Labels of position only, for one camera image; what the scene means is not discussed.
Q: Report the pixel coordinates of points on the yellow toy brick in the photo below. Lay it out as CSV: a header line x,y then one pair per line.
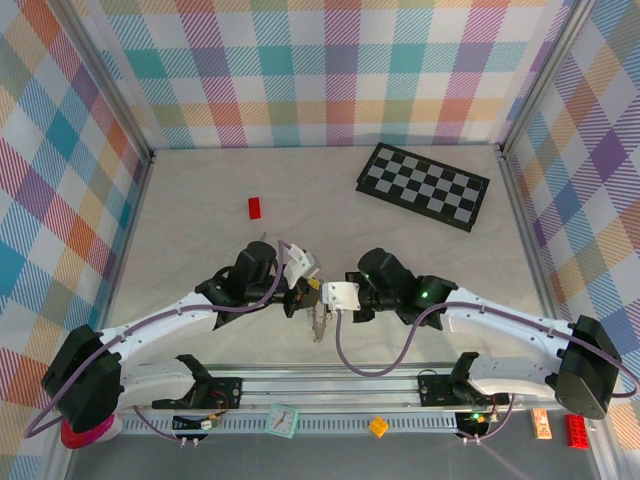
x,y
378,426

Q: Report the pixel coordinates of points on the red toy brick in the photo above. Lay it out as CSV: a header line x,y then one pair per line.
x,y
577,435

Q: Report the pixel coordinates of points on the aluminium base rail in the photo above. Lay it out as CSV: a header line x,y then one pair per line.
x,y
325,387

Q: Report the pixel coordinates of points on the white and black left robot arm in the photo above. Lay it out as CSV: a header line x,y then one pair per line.
x,y
150,330

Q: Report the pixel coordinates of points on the aluminium table side rail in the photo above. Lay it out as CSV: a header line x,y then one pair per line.
x,y
125,250
534,250

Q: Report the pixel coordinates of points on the aluminium frame post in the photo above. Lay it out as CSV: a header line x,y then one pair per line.
x,y
111,82
545,75

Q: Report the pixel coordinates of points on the black electronics board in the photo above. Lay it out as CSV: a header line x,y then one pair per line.
x,y
187,424
470,429

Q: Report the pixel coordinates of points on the small red block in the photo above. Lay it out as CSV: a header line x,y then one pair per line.
x,y
255,208

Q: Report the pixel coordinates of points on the teal toy clock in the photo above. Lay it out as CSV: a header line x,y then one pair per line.
x,y
281,421

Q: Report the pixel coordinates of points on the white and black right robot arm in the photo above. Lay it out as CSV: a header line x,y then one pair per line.
x,y
500,330

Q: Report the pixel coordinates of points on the orange tag piece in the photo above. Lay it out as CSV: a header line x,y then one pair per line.
x,y
541,425

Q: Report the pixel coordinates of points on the black grey folding chessboard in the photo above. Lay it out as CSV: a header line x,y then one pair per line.
x,y
425,187

